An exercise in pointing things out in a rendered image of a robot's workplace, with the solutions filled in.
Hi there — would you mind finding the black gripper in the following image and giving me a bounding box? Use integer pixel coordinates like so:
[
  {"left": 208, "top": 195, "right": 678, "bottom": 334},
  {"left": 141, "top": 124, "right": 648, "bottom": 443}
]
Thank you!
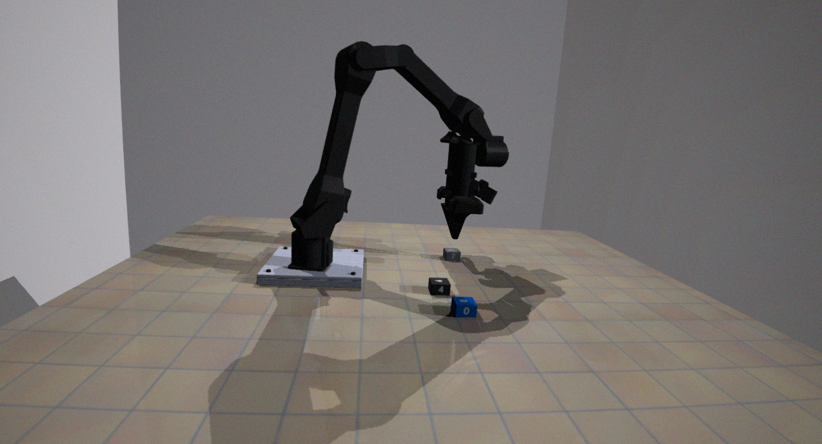
[{"left": 437, "top": 165, "right": 484, "bottom": 239}]

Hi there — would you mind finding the blue block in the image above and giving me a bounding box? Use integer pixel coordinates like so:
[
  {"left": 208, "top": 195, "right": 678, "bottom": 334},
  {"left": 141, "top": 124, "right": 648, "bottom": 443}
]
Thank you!
[{"left": 451, "top": 296, "right": 477, "bottom": 317}]

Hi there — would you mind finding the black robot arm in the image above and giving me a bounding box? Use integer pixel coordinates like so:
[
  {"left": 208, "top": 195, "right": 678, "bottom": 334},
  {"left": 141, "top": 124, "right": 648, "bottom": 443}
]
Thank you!
[{"left": 288, "top": 41, "right": 509, "bottom": 272}]

